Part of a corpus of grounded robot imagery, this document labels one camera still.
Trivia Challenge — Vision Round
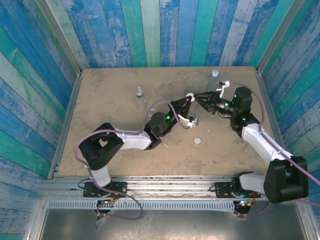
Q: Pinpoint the small clear plastic bottle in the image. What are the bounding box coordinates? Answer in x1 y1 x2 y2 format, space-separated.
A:
208 69 221 87

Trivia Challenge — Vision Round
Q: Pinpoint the clear bottle with green ring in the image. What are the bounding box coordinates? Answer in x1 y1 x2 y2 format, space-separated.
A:
134 86 149 111

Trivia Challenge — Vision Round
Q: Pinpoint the small LED circuit board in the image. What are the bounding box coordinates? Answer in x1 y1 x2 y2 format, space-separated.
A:
233 198 255 217
96 198 120 215

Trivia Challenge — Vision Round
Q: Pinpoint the steel sheet panel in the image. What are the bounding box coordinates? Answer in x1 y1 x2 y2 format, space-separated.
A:
37 208 308 240

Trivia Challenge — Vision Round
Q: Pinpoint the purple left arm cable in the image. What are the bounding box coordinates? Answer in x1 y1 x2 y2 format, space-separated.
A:
75 98 191 221

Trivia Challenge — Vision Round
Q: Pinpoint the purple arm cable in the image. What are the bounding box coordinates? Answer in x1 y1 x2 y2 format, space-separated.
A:
228 81 320 218
75 98 191 221

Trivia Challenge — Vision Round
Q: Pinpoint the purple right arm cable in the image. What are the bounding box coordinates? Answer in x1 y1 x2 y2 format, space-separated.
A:
228 81 320 218

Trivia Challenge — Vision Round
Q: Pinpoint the aluminium table side rail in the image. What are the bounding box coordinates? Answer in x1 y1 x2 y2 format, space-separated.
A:
47 72 83 180
256 69 296 181

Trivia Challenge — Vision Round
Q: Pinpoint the aluminium frame rail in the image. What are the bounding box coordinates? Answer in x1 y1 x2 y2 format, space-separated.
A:
39 175 305 201

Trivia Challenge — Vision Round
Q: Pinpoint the aluminium corner post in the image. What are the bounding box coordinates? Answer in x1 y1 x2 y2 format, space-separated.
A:
256 0 297 73
33 0 83 76

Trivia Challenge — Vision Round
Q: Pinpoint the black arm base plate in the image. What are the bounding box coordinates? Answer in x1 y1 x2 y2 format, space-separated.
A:
214 181 262 199
83 181 128 198

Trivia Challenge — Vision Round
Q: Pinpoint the slotted grey cable duct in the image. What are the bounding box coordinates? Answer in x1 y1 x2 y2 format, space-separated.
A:
46 199 237 211

